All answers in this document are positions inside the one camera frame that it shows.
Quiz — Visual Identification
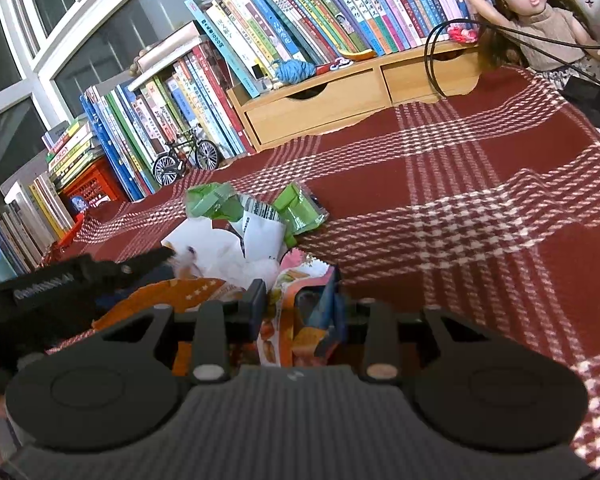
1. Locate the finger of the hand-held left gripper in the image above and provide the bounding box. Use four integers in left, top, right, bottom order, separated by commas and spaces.
92, 247, 177, 282

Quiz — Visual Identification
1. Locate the white packet with black print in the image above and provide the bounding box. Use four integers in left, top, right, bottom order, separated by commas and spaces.
239, 196, 289, 262

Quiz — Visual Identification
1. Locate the long-haired doll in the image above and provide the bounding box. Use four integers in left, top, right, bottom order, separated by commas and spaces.
454, 0, 600, 92

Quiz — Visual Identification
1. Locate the row of slanted books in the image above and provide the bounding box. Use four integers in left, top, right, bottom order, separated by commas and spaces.
184, 0, 477, 98

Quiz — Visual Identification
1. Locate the crumpled green wrapper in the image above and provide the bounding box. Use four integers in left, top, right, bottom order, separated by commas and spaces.
184, 181, 244, 222

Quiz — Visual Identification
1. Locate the black model bicycle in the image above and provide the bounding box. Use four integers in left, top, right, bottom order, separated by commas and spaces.
152, 126, 221, 187

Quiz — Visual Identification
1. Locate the orange snack packet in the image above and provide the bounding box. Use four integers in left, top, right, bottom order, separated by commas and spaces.
92, 279, 247, 377

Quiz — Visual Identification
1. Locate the blue yarn toy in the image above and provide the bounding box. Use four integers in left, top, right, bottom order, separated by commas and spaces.
272, 58, 317, 84

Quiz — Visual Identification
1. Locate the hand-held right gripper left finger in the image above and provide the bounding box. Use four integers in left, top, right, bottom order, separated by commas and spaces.
97, 280, 269, 384

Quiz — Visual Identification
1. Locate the pink crochet piece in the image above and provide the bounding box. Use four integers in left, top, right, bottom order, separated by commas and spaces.
447, 27, 481, 44

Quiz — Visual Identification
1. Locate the black cable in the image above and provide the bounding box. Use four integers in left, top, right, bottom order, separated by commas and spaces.
424, 17, 600, 107

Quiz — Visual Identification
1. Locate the colourful snack wrapper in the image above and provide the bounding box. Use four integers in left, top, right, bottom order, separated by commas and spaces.
256, 247, 342, 367

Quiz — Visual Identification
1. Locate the white window frame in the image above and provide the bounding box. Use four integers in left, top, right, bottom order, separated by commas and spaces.
0, 0, 303, 128

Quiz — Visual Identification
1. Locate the wooden drawer organizer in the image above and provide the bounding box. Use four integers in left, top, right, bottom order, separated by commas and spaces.
226, 40, 484, 148

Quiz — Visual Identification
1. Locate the small red white trinket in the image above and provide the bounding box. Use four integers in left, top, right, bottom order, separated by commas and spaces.
317, 57, 354, 76

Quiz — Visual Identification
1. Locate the row of thin books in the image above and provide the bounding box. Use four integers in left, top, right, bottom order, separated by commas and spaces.
0, 171, 77, 285

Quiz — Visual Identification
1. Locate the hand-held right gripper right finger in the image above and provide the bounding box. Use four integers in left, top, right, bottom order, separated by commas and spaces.
330, 265, 497, 384

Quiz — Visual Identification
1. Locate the green plastic packet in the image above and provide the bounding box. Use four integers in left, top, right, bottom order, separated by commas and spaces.
272, 181, 331, 237

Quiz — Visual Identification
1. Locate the row of upright books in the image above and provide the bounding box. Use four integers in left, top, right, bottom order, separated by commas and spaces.
79, 42, 257, 203

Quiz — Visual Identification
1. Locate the white tissue paper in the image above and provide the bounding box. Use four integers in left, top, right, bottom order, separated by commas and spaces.
161, 216, 282, 287

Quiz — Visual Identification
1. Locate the stack of flat books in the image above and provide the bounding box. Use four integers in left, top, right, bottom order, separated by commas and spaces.
41, 119, 98, 192

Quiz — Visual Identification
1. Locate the red plastic crate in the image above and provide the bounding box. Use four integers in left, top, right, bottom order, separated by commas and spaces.
59, 156, 115, 212

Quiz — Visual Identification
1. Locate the red plaid tablecloth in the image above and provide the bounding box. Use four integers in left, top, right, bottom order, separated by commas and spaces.
39, 64, 600, 468

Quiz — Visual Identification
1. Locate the red plastic tray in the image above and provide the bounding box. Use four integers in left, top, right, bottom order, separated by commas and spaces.
39, 211, 87, 267

